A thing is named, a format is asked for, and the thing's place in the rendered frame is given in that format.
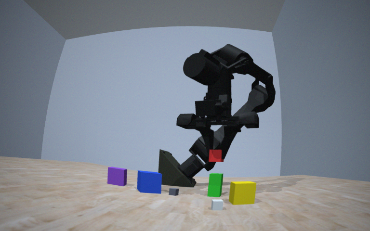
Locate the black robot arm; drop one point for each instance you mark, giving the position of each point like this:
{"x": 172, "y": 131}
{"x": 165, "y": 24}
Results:
{"x": 216, "y": 71}

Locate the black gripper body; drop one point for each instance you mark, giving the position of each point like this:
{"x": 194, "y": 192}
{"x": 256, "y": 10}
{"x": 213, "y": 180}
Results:
{"x": 248, "y": 119}

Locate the green block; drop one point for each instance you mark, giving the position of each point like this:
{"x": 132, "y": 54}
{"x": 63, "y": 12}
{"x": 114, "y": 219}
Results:
{"x": 214, "y": 191}
{"x": 216, "y": 179}

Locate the yellow block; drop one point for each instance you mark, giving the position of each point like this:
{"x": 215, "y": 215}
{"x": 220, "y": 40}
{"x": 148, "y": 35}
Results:
{"x": 242, "y": 192}

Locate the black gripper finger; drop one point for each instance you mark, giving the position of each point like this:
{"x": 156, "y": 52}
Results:
{"x": 230, "y": 132}
{"x": 208, "y": 137}

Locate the purple block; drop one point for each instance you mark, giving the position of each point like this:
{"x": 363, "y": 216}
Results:
{"x": 117, "y": 176}

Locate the red block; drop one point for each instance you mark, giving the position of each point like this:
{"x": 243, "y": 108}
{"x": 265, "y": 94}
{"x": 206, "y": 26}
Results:
{"x": 215, "y": 156}

